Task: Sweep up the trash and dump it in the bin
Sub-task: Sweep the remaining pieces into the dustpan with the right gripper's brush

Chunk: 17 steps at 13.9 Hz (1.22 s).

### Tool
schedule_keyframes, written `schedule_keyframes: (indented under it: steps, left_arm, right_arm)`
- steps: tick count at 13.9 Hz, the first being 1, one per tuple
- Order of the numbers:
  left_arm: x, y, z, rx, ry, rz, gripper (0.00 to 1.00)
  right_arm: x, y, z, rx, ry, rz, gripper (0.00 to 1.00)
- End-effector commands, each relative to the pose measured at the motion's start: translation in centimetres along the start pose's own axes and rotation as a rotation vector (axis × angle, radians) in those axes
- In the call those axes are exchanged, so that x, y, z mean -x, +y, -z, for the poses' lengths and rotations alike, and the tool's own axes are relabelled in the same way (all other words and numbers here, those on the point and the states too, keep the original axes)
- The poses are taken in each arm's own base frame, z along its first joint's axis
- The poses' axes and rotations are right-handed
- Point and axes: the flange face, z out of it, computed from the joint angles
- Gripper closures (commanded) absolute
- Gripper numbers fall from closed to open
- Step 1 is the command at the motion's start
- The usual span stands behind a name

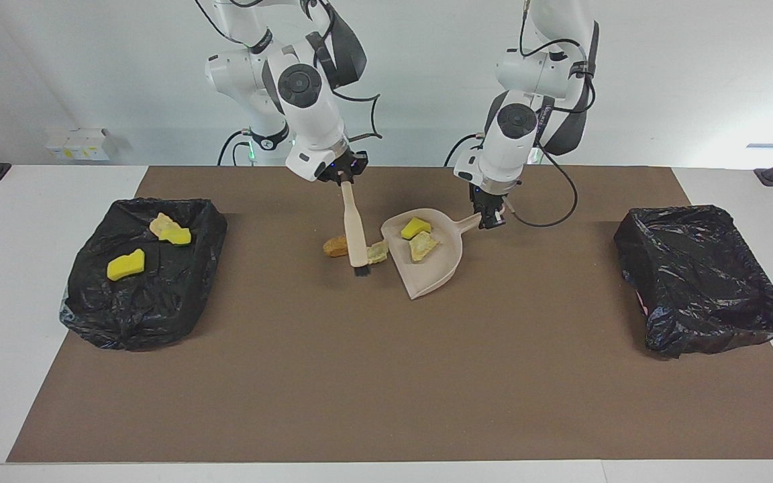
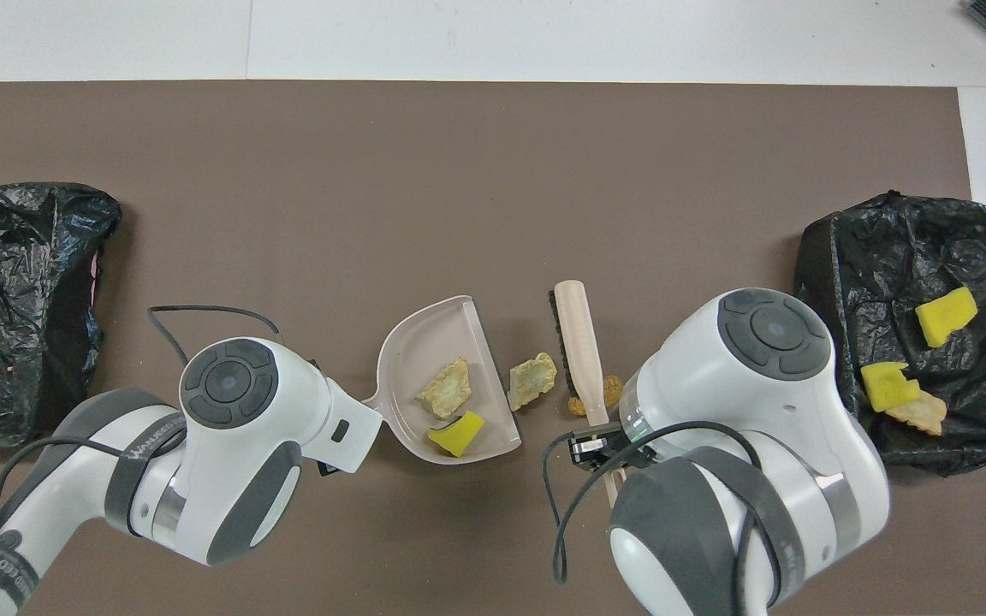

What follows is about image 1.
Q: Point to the notched yellow sponge piece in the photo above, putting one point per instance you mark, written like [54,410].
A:
[125,265]

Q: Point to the bin with black bag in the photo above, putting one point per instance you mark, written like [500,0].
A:
[158,302]
[702,282]

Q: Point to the small yellow sponge piece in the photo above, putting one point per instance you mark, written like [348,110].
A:
[415,228]

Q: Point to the brown table mat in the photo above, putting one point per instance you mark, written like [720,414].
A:
[359,416]

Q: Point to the small white box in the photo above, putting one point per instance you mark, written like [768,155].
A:
[56,150]

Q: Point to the tan bread chunk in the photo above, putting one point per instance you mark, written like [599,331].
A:
[423,247]

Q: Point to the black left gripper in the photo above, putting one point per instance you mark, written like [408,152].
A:
[488,200]

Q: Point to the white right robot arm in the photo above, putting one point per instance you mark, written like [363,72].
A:
[313,127]

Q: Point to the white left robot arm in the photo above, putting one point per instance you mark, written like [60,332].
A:
[507,154]

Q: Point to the beige hand brush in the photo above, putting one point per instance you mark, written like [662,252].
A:
[356,235]

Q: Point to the open white cardboard box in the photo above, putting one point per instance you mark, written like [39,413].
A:
[91,144]

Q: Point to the tan cracker chunk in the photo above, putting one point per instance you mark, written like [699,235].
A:
[160,223]

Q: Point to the orange-brown bread roll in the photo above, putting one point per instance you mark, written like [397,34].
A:
[335,247]

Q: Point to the beige plastic dustpan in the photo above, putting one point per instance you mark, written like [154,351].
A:
[437,272]

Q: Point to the pale grey sponge chunk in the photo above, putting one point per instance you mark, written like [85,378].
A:
[378,252]

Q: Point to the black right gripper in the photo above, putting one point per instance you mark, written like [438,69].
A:
[343,171]

